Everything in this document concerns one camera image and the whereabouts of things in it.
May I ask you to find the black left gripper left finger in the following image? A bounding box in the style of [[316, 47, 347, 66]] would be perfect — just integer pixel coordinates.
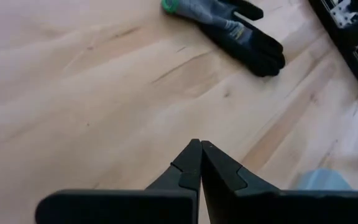
[[35, 139, 202, 224]]

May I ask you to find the black metal rig frame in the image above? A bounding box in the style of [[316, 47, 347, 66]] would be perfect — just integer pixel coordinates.
[[308, 0, 358, 110]]

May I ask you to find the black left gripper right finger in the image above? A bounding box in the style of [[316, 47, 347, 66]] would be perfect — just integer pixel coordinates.
[[201, 141, 358, 224]]

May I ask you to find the grey plastic tool case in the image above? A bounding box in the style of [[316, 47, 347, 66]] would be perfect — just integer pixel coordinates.
[[296, 169, 352, 191]]

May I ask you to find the silver arm base mount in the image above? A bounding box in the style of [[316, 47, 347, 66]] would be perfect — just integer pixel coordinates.
[[330, 0, 358, 29]]

